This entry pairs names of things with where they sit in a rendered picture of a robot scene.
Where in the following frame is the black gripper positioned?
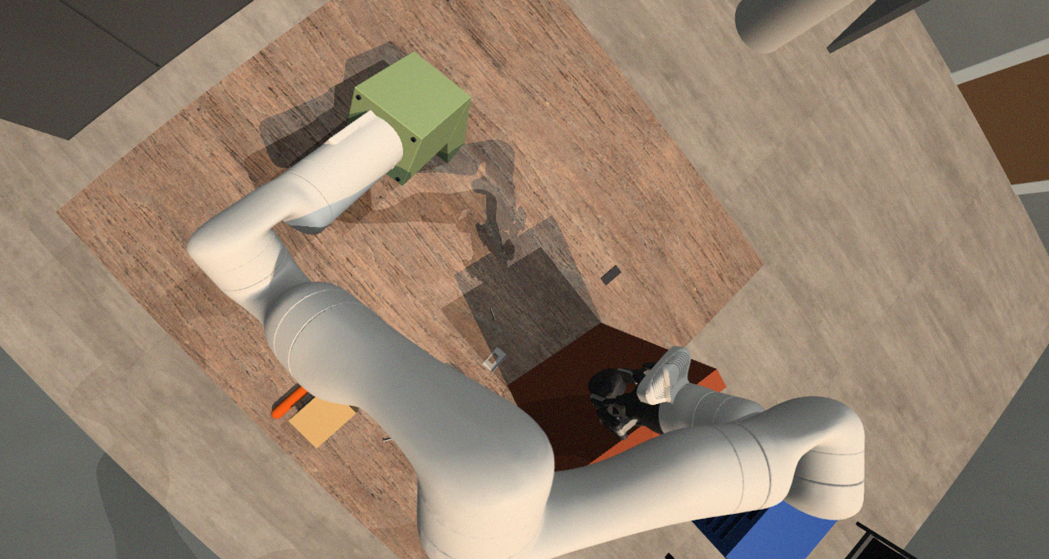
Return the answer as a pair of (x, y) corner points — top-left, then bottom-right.
(590, 362), (663, 440)

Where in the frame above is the reddish-brown door slab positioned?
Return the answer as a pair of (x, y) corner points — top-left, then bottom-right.
(507, 323), (726, 471)

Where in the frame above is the tan cardboard box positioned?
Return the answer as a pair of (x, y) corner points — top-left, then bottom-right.
(290, 397), (359, 448)

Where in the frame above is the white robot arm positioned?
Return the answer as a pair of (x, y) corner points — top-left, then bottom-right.
(187, 110), (865, 559)

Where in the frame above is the orange-handled screwdriver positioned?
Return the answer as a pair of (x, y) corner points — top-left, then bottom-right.
(271, 385), (308, 420)

